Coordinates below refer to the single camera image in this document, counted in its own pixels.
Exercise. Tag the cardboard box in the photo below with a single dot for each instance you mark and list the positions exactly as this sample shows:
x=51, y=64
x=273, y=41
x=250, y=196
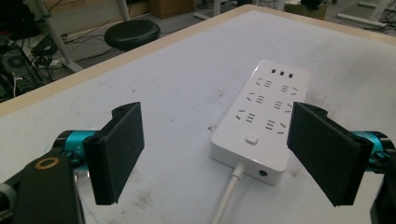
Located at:
x=171, y=7

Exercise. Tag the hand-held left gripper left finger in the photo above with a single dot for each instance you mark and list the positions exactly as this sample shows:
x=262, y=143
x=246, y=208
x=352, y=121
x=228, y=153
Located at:
x=116, y=152

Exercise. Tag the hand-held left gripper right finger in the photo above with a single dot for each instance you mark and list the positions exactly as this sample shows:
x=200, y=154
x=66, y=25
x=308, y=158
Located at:
x=323, y=152

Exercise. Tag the black computer case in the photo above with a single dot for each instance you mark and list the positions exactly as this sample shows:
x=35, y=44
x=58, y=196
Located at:
x=17, y=70

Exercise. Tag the white metal stand leg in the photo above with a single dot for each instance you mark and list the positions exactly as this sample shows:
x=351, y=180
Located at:
x=124, y=9
x=57, y=39

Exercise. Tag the black round stool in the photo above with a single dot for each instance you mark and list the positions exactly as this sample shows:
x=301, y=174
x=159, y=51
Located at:
x=132, y=33

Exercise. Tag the white floor power strip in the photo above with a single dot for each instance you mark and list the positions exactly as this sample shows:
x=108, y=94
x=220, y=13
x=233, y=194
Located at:
x=53, y=64

